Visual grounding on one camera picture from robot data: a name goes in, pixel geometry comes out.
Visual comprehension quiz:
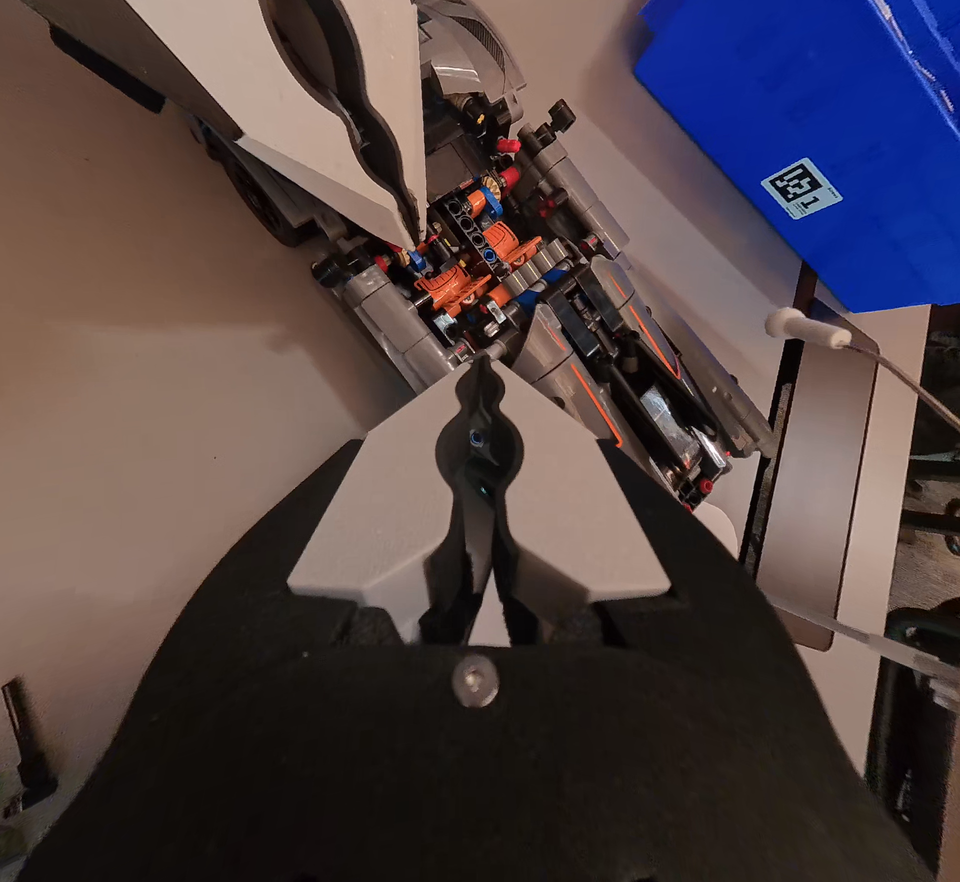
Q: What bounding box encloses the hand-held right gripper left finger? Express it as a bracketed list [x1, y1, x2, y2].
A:
[287, 356, 492, 647]

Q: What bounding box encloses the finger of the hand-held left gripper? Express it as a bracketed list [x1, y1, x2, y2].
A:
[0, 0, 423, 249]
[277, 0, 430, 240]

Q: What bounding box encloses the white plug with cable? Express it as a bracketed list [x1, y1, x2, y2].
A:
[763, 306, 960, 433]

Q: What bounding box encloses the grey lego car model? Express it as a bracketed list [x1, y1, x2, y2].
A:
[187, 0, 777, 512]

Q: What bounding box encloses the steel bracket strip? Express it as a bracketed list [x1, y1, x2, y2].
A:
[761, 593, 960, 711]

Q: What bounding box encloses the blue storage bin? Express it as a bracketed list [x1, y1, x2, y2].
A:
[632, 0, 960, 315]

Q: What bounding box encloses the cluster of small lego parts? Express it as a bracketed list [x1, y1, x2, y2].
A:
[0, 678, 57, 823]

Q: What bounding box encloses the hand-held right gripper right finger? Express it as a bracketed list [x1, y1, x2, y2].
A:
[483, 356, 672, 648]

